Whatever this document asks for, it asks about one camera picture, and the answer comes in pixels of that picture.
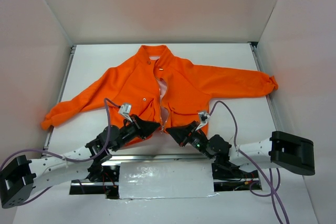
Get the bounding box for orange zip jacket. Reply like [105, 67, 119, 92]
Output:
[41, 45, 278, 132]

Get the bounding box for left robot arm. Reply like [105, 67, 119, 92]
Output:
[1, 115, 160, 209]

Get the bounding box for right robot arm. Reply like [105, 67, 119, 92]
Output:
[166, 121, 315, 177]

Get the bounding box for white foil-edged panel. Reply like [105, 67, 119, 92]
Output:
[119, 160, 215, 199]

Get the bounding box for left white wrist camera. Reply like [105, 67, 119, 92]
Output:
[118, 103, 132, 122]

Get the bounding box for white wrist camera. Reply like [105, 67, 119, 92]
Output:
[118, 103, 132, 122]
[196, 111, 210, 131]

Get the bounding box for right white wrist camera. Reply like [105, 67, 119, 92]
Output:
[196, 111, 210, 131]

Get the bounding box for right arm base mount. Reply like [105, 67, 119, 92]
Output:
[212, 163, 261, 192]

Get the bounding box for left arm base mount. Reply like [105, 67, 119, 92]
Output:
[69, 164, 120, 199]

